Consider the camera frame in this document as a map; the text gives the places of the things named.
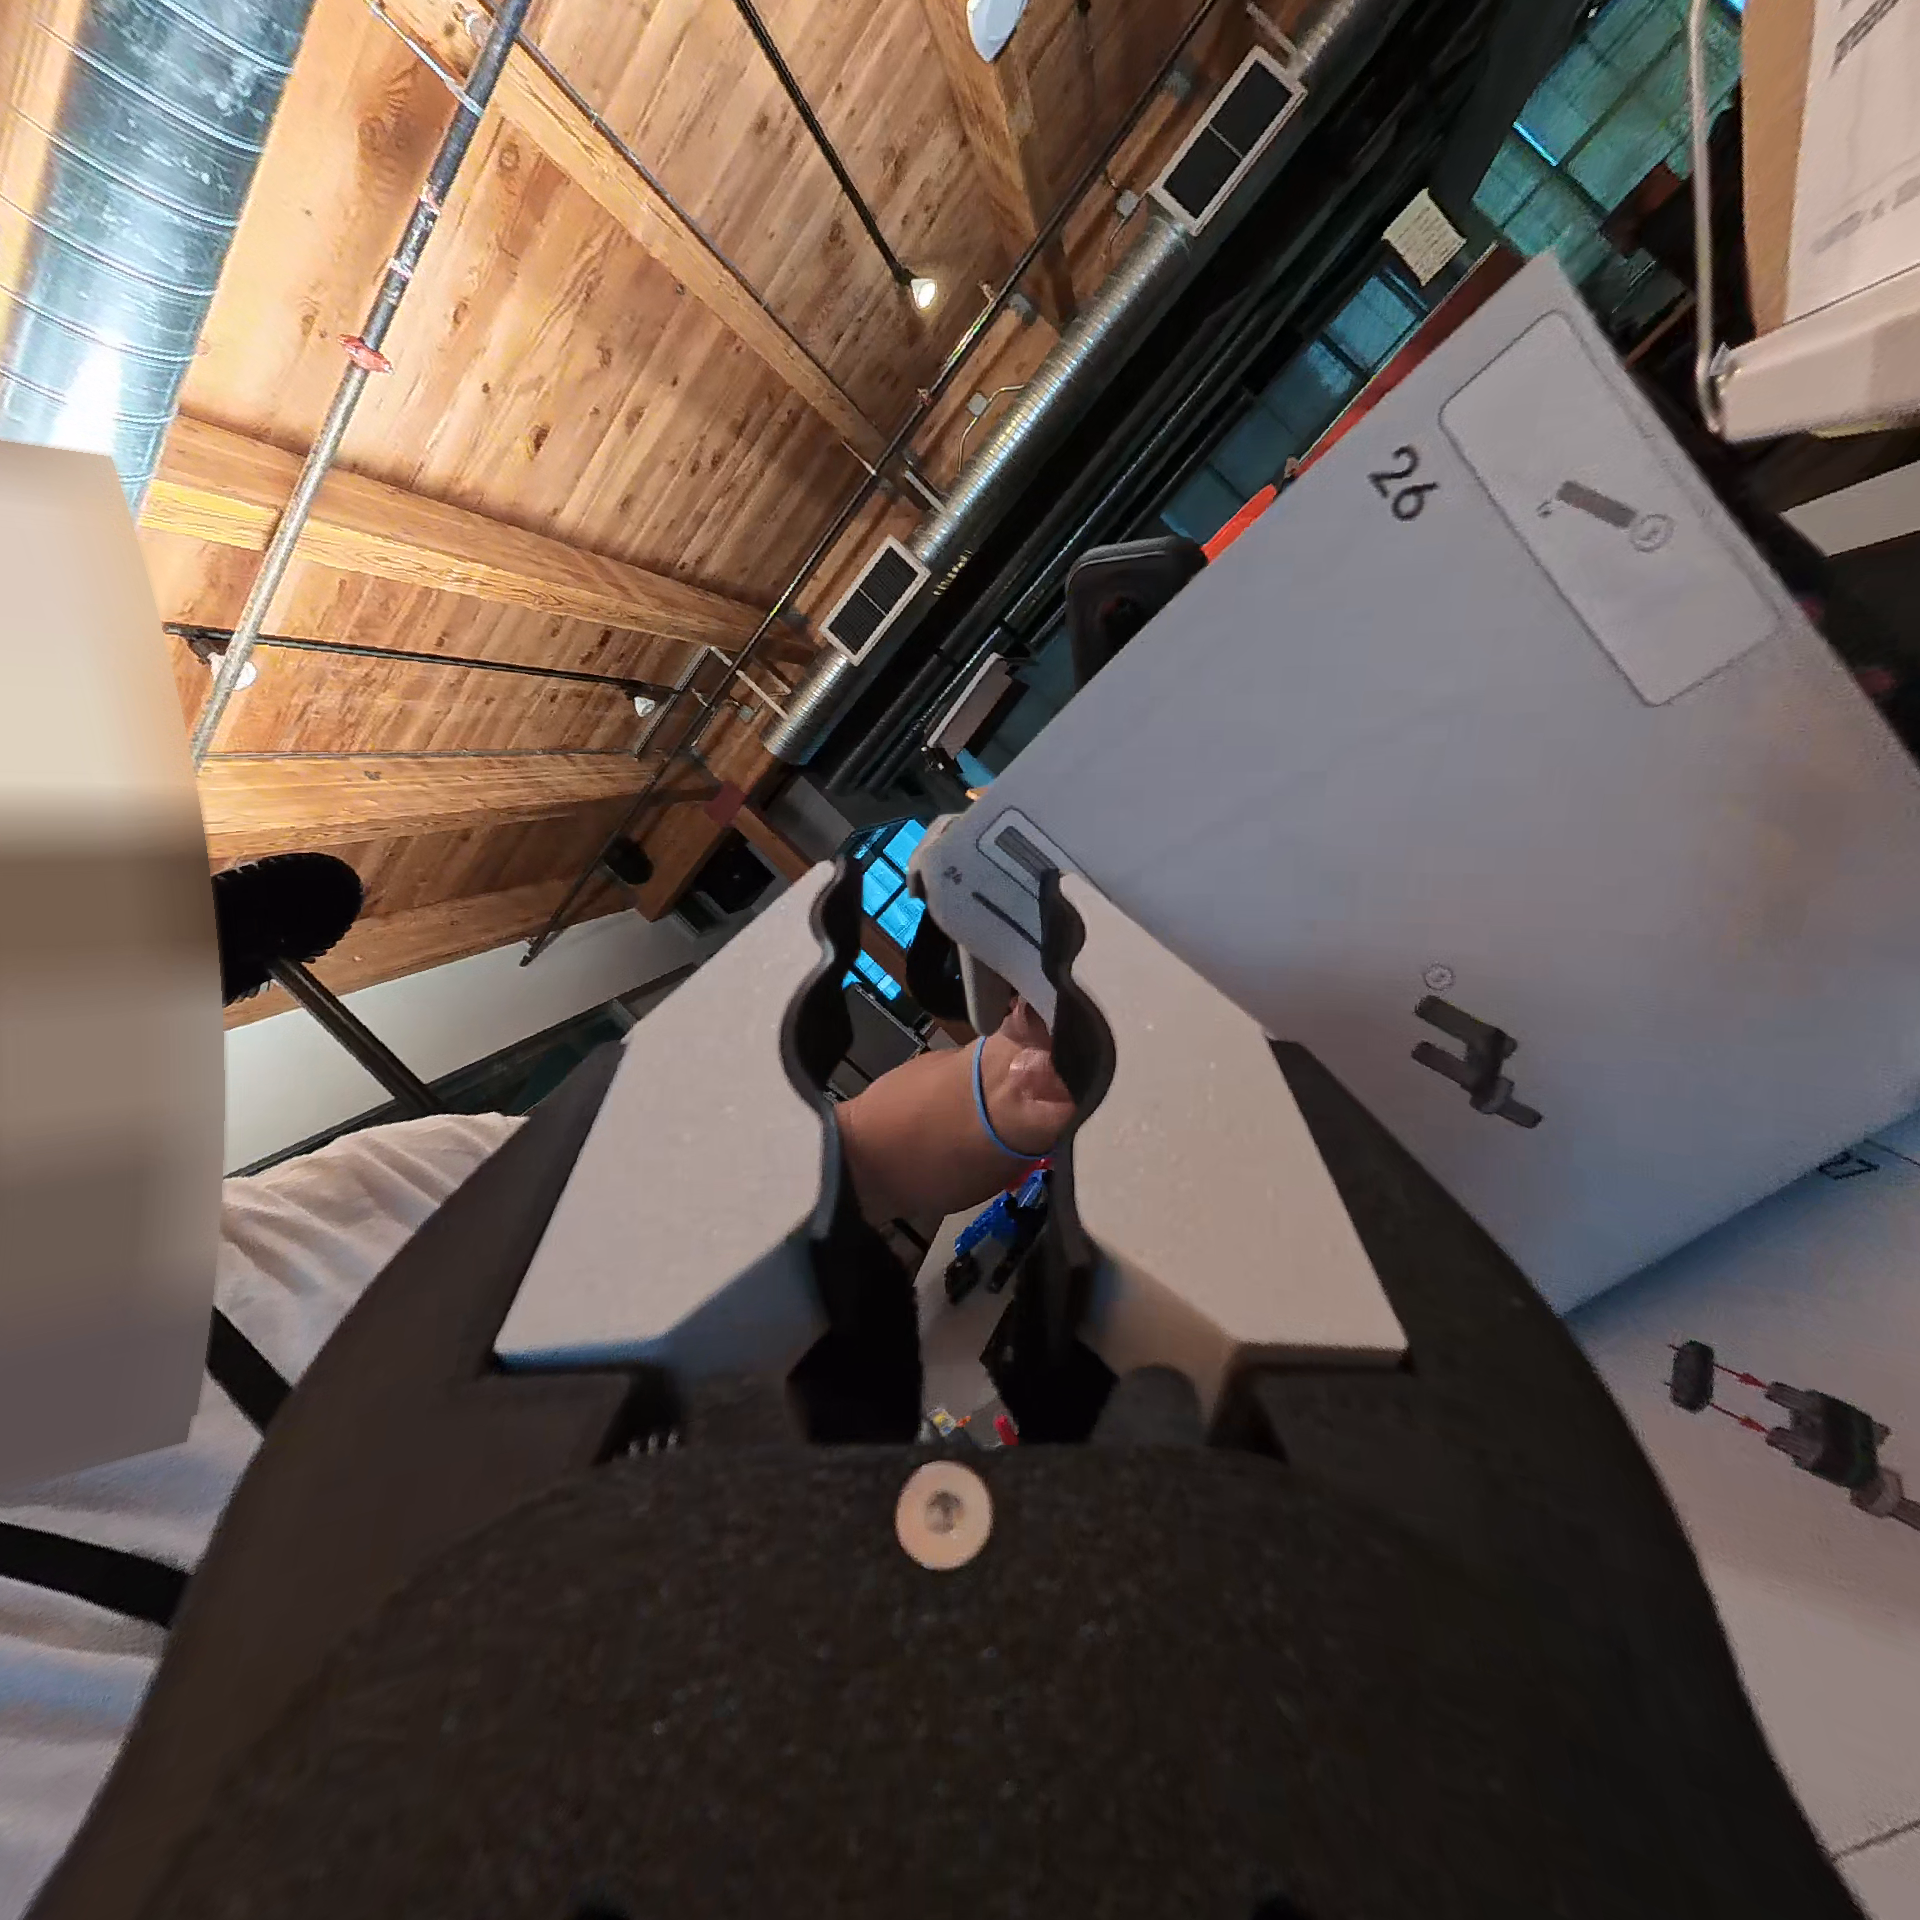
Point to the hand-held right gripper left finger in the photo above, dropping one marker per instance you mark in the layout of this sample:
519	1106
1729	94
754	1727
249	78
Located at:
677	1200

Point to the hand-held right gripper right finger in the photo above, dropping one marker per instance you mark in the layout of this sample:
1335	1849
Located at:
1246	1200

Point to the lego instruction booklet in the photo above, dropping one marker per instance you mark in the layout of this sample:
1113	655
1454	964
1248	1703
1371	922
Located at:
1426	825

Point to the person's left forearm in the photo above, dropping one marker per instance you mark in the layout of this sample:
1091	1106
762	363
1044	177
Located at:
917	1140

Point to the blue lego piece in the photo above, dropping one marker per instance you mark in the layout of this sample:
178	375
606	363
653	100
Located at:
998	1215

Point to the person's left hand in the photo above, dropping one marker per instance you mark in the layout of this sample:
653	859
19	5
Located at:
1028	1089

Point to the white ceiling air vent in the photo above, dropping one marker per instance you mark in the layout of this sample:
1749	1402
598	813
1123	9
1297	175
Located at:
873	601
1224	136

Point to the blue wristband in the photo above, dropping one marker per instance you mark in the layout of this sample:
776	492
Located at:
978	1102

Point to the person's white t-shirt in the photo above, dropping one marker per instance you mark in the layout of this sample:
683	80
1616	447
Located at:
346	1200

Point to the black fuzzy object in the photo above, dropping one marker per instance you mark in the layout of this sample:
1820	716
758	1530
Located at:
287	916

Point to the white wooden document stand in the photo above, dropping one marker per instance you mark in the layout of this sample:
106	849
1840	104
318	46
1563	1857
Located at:
1830	383

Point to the metal ceiling pipe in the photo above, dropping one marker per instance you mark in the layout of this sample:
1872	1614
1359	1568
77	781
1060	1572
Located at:
368	353

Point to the laminated instruction sheet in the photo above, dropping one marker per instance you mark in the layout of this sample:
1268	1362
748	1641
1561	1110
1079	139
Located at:
1868	151

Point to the narrow silver air duct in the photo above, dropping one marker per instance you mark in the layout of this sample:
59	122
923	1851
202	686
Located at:
976	480

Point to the wide silver air duct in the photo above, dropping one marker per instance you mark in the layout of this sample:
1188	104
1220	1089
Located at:
136	195

